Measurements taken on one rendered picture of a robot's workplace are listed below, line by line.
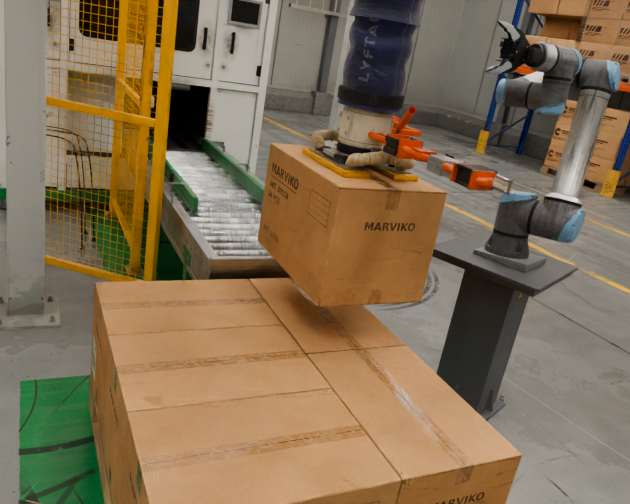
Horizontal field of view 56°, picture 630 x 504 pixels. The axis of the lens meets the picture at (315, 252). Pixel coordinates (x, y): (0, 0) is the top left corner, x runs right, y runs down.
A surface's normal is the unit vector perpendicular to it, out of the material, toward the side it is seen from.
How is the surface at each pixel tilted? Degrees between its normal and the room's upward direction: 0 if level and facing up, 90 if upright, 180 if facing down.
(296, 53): 90
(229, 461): 0
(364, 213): 90
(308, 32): 90
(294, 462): 0
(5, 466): 0
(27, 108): 90
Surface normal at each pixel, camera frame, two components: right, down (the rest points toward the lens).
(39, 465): 0.16, -0.93
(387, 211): 0.41, 0.37
